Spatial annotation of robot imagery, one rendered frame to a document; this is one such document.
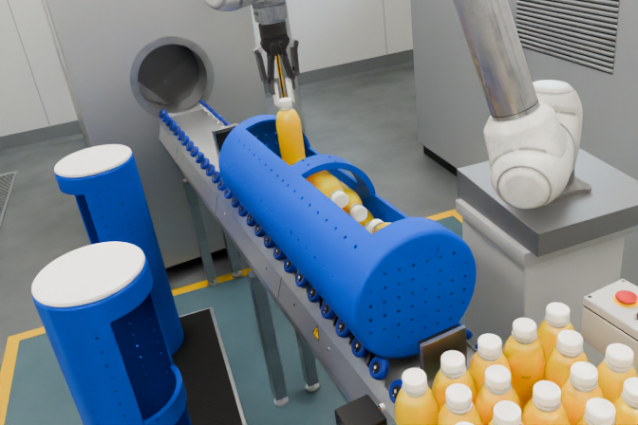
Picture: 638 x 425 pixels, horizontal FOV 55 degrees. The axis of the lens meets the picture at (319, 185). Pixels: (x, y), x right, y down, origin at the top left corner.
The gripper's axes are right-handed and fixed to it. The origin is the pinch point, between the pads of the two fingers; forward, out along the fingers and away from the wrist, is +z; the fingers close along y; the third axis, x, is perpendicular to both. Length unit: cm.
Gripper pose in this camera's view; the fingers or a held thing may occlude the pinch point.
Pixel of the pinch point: (283, 92)
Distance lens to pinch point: 176.5
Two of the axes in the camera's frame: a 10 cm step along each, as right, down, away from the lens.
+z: 1.3, 8.9, 4.3
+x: 4.3, 3.5, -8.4
